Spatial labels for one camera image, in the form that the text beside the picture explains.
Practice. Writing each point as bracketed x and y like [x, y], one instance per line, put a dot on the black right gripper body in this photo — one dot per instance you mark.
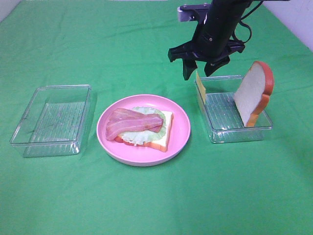
[211, 41]

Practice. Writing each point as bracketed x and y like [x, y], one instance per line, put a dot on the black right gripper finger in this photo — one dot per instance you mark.
[188, 67]
[211, 67]

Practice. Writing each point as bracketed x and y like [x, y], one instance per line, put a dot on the white toast bread slice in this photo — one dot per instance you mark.
[151, 145]

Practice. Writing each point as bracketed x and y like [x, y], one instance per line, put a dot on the green lettuce leaf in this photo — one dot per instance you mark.
[146, 136]

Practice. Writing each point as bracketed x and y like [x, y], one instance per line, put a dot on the wavy bacon strip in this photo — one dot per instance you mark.
[116, 126]

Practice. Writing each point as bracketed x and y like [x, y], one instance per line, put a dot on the pink bacon strip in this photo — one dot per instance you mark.
[121, 112]

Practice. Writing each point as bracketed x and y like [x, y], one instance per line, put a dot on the yellow cheese slice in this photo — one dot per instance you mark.
[201, 87]

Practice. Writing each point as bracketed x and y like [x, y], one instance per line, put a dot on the upright toast bread slice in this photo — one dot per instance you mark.
[253, 94]

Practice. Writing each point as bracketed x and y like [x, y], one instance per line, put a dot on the clear right plastic container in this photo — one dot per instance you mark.
[221, 117]

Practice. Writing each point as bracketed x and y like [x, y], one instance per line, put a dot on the clear plastic container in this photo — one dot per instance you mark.
[221, 117]
[54, 122]

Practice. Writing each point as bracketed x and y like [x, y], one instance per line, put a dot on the green tablecloth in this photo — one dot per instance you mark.
[120, 49]

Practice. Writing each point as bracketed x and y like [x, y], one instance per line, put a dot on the pink round plate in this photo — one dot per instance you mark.
[146, 156]

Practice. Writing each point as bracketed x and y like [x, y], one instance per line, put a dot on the clear left plastic container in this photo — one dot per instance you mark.
[54, 122]

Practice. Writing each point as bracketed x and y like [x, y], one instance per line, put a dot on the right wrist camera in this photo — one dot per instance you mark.
[188, 13]

